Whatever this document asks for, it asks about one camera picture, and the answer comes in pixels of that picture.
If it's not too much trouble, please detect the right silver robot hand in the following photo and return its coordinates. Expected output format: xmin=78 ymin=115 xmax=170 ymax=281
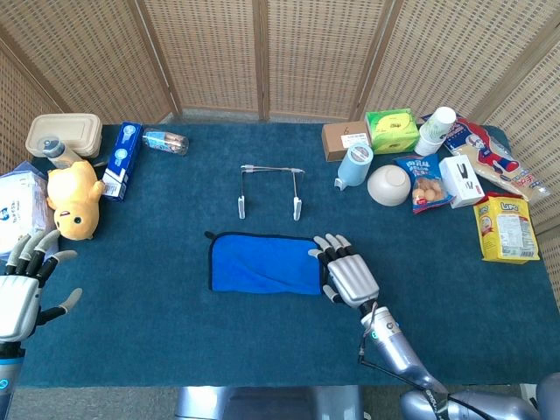
xmin=307 ymin=233 xmax=381 ymax=310

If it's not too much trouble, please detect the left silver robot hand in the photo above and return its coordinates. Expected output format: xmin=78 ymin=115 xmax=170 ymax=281
xmin=0 ymin=229 xmax=83 ymax=345

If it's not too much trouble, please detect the grey and blue towel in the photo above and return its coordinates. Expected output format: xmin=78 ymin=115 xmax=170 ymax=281
xmin=204 ymin=230 xmax=328 ymax=297

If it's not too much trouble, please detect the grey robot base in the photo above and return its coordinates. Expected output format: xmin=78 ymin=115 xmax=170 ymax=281
xmin=174 ymin=385 xmax=364 ymax=420

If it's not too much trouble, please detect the metal rack with white feet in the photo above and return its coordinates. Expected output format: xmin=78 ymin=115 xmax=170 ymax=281
xmin=237 ymin=164 xmax=306 ymax=221

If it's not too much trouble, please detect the white and blue tissue pack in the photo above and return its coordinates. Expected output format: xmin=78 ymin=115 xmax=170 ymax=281
xmin=0 ymin=160 xmax=60 ymax=263

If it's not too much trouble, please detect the cream bowl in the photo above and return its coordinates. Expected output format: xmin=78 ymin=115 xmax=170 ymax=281
xmin=366 ymin=164 xmax=412 ymax=207

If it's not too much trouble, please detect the light blue cylindrical cup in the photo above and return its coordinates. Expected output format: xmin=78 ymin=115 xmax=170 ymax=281
xmin=334 ymin=142 xmax=375 ymax=192

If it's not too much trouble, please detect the blue cookie snack bag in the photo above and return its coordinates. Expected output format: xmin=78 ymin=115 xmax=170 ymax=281
xmin=393 ymin=153 xmax=455 ymax=215

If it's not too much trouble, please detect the yellow plush toy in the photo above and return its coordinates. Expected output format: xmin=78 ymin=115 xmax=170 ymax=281
xmin=45 ymin=160 xmax=106 ymax=242

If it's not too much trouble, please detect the brown cardboard box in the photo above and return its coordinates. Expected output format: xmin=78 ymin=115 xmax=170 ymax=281
xmin=321 ymin=121 xmax=373 ymax=164

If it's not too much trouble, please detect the white stapler box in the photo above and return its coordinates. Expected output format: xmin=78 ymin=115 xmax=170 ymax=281
xmin=437 ymin=156 xmax=484 ymax=209

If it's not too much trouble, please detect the beige bottle with grey cap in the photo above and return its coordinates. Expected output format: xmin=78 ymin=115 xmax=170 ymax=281
xmin=40 ymin=136 xmax=84 ymax=171

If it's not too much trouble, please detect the green tissue pack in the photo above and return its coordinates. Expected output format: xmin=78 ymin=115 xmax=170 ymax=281
xmin=365 ymin=108 xmax=421 ymax=156

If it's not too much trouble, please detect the yellow snack bag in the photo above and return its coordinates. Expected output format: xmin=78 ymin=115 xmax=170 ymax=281
xmin=473 ymin=192 xmax=542 ymax=264

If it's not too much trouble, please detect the teal table carpet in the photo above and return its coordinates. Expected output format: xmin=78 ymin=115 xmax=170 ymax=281
xmin=0 ymin=122 xmax=560 ymax=389

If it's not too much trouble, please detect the stack of paper cups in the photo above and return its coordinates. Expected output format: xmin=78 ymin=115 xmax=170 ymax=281
xmin=413 ymin=106 xmax=458 ymax=158

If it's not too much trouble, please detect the blue toothpaste box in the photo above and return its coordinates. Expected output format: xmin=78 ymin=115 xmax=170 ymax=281
xmin=101 ymin=121 xmax=144 ymax=202

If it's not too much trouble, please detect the beige lunch box stack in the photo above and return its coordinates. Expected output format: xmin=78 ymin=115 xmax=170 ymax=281
xmin=24 ymin=113 xmax=104 ymax=159

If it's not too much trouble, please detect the red and blue noodle bag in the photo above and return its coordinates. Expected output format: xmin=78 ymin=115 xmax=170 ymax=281
xmin=422 ymin=114 xmax=551 ymax=202

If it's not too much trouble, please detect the clear bottle with blue label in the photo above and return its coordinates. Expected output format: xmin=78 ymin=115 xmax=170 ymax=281
xmin=142 ymin=128 xmax=190 ymax=158

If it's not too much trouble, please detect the wicker folding screen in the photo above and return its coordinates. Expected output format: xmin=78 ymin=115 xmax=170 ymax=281
xmin=0 ymin=0 xmax=560 ymax=268

